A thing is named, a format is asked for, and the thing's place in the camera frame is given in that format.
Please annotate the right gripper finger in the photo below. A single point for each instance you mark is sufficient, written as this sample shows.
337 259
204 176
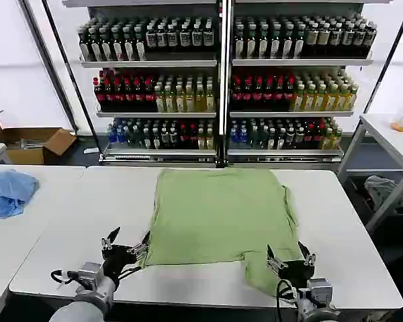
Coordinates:
309 259
276 263

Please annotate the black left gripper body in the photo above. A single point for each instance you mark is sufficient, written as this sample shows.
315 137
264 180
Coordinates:
115 260

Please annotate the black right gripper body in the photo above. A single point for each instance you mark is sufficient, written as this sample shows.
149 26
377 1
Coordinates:
297 271

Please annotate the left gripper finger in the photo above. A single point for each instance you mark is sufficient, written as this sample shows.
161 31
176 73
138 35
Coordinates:
110 239
141 247

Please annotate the green shirt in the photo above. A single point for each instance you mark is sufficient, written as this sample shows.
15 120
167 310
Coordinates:
221 214

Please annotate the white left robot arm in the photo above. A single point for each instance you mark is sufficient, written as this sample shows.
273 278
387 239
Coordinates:
87 302

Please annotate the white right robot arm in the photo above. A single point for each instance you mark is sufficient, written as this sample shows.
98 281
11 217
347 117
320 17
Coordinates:
317 302

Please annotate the large white table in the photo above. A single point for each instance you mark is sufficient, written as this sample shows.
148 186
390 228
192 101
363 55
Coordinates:
87 201

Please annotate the small white floor item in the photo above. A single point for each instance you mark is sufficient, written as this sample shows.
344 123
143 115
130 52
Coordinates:
90 151

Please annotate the grey crumpled cloth pile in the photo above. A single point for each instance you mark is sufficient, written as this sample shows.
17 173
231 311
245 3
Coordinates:
381 191

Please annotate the blue crumpled cloth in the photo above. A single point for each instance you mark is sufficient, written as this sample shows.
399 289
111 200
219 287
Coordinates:
10 192

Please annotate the open cardboard box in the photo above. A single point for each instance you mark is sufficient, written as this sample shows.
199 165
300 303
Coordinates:
37 147

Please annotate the white grey-framed side table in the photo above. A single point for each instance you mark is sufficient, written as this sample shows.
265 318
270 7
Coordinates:
376 134

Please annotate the shelf rack with bottles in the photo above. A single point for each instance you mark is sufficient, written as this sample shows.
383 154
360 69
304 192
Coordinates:
154 90
289 90

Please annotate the thin black slanted pole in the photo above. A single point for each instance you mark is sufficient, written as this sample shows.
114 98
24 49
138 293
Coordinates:
70 77
389 53

